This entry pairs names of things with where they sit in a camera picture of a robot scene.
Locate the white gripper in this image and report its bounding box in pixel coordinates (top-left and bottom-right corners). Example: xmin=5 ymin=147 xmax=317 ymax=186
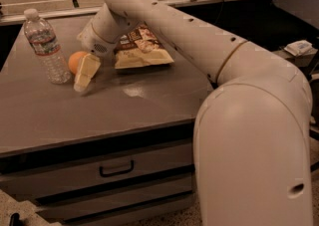
xmin=74 ymin=20 xmax=116 ymax=92

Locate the orange fruit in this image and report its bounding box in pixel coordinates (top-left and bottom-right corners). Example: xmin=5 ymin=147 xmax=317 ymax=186
xmin=68 ymin=51 xmax=87 ymax=75

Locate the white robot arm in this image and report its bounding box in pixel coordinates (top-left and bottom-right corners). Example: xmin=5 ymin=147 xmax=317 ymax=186
xmin=80 ymin=0 xmax=313 ymax=226

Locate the clear plastic water bottle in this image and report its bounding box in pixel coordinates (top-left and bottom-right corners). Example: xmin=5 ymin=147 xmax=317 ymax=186
xmin=23 ymin=9 xmax=71 ymax=84

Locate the brown yellow chip bag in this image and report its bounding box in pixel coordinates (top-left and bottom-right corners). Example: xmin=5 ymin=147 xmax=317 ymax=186
xmin=114 ymin=23 xmax=173 ymax=70

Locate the grey drawer cabinet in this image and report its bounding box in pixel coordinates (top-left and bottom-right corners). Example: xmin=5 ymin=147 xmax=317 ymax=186
xmin=0 ymin=6 xmax=213 ymax=226

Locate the black object on floor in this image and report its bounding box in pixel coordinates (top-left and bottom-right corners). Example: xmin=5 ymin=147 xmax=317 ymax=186
xmin=9 ymin=213 xmax=24 ymax=226

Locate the small white box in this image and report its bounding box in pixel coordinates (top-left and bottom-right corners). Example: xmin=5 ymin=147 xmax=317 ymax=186
xmin=284 ymin=40 xmax=312 ymax=57

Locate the black drawer handle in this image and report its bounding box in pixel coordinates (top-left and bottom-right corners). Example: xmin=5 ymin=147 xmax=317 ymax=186
xmin=99 ymin=160 xmax=135 ymax=178

